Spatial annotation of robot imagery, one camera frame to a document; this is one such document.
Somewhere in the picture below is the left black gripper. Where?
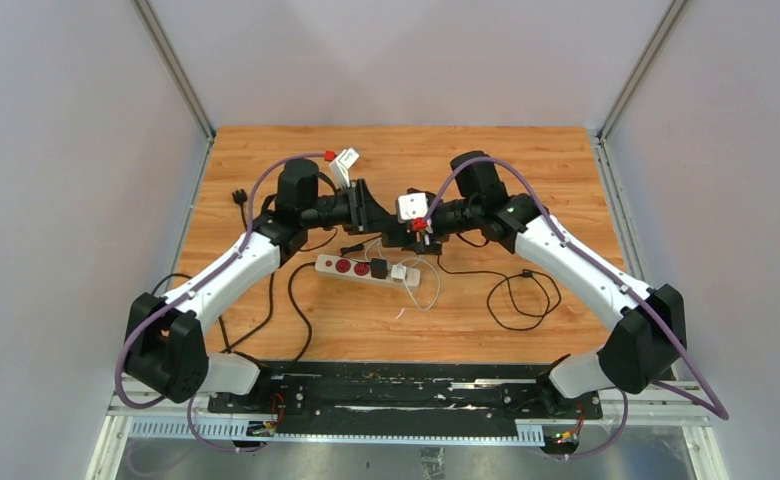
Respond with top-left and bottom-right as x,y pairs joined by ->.
302,179 -> 401,237

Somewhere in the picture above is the white USB charger with cable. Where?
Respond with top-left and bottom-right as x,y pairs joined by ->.
363,238 -> 443,311

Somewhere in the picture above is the large black power adapter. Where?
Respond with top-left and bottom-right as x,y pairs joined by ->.
406,188 -> 432,199

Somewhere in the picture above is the white red power strip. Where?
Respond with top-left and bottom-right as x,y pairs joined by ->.
314,254 -> 422,291

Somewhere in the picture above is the small black plug adapter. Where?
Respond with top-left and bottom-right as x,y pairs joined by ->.
340,238 -> 390,280

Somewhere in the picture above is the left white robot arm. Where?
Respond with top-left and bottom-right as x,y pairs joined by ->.
114,148 -> 390,413

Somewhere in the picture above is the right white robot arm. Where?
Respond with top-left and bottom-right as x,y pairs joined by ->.
396,151 -> 687,418

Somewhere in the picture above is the black power strip plug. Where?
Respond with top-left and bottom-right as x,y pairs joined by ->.
231,189 -> 248,205

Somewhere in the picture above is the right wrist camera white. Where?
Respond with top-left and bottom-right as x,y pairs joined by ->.
396,194 -> 429,224

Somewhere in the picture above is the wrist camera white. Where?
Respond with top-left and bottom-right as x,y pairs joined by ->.
396,194 -> 429,224
324,147 -> 360,188

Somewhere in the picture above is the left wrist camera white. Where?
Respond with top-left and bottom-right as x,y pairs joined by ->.
324,147 -> 360,188

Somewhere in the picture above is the black adapter cable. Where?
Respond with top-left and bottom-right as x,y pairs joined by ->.
434,254 -> 562,332

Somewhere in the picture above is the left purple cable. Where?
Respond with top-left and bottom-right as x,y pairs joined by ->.
114,152 -> 328,455

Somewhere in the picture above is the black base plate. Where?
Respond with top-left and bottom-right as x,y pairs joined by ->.
203,361 -> 603,441

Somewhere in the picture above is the black power strip cord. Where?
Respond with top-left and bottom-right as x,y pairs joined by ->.
151,205 -> 315,364

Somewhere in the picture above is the left aluminium frame post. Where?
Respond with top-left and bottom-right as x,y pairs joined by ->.
130,0 -> 216,145

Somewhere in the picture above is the aluminium frame post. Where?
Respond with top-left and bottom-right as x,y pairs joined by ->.
597,0 -> 689,143
130,0 -> 216,145

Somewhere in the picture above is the right aluminium frame post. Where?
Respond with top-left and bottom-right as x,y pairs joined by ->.
597,0 -> 689,143

